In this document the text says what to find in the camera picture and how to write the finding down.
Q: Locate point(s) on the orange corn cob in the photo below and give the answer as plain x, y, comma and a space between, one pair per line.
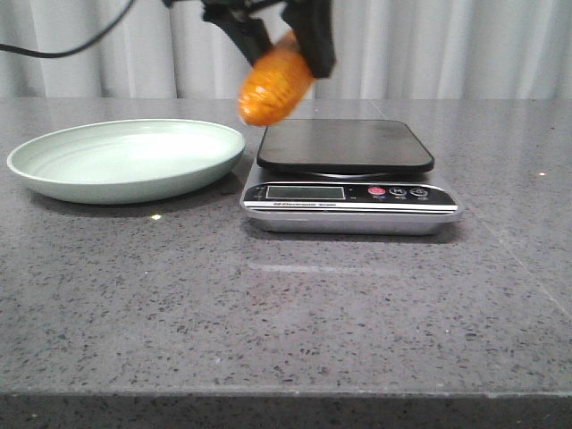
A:
276, 84

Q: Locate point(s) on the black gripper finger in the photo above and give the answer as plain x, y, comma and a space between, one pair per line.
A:
235, 19
311, 22

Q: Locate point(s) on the silver black kitchen scale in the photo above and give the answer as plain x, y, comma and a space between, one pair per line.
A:
347, 176

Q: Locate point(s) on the pale green round plate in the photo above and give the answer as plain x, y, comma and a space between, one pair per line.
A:
126, 162

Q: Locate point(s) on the grey pleated curtain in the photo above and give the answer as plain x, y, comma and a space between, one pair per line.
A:
384, 49

